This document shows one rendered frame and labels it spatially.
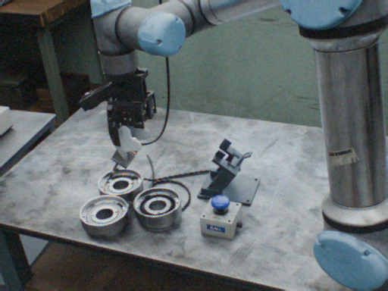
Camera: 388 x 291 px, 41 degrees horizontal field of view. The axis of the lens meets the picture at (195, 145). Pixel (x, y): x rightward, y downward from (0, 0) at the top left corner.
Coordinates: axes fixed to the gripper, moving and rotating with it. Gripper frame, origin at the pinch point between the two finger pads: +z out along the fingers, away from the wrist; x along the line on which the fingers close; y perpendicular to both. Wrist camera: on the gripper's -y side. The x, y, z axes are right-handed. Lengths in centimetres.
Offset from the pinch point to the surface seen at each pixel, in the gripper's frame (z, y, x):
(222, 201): 5.8, 23.6, -5.2
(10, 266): 30.8, -31.2, -12.8
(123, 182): 11.0, -3.4, 2.6
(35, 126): 25, -59, 44
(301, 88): 59, 17, 156
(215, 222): 9.2, 22.9, -8.2
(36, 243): 72, -64, 33
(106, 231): 10.9, 0.5, -14.6
